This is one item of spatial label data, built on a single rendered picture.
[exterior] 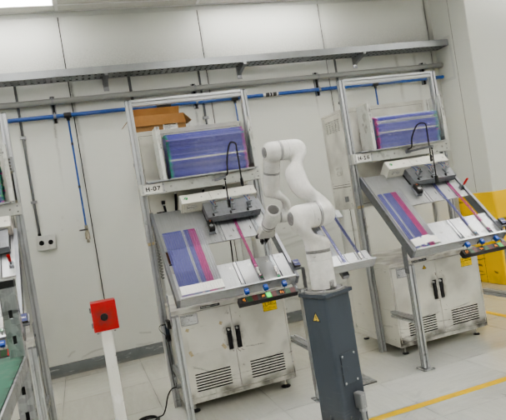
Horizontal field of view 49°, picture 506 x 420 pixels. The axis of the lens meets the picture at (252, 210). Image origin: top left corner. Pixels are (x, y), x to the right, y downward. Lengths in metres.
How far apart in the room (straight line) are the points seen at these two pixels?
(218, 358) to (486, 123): 3.57
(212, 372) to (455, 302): 1.73
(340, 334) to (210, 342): 0.98
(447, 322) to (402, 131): 1.35
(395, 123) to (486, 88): 1.98
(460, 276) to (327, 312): 1.67
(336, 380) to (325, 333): 0.22
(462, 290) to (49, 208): 3.25
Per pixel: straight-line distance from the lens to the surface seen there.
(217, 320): 3.37
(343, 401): 2.74
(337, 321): 2.66
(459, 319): 4.13
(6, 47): 5.13
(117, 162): 4.92
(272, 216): 3.04
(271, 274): 3.15
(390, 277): 3.79
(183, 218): 3.44
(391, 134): 4.00
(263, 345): 3.48
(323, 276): 2.64
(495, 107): 5.90
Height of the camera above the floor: 1.18
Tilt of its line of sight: 1 degrees down
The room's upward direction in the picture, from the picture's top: 9 degrees counter-clockwise
